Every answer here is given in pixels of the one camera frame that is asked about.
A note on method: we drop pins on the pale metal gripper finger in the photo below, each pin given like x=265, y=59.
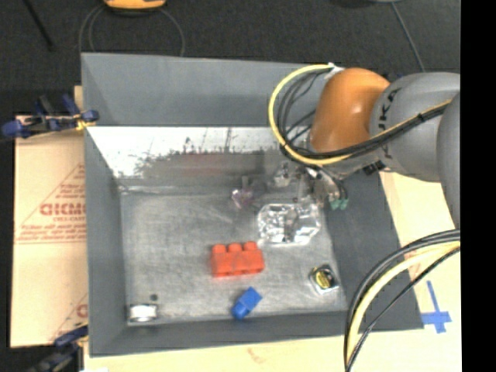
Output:
x=242, y=198
x=284, y=173

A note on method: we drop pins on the clear glass dish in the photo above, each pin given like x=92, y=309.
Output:
x=288, y=223

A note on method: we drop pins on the orange toy building brick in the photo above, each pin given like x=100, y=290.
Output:
x=237, y=260

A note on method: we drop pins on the grey metal bin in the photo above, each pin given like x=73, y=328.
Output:
x=174, y=223

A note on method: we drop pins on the blue toy block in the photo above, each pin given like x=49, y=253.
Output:
x=246, y=302

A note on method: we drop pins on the small silver metal cylinder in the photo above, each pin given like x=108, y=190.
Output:
x=142, y=312

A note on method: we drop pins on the brown cardboard board red print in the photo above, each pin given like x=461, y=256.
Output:
x=46, y=215

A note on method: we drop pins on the black cylinder on white bracket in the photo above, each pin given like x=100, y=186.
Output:
x=373, y=167

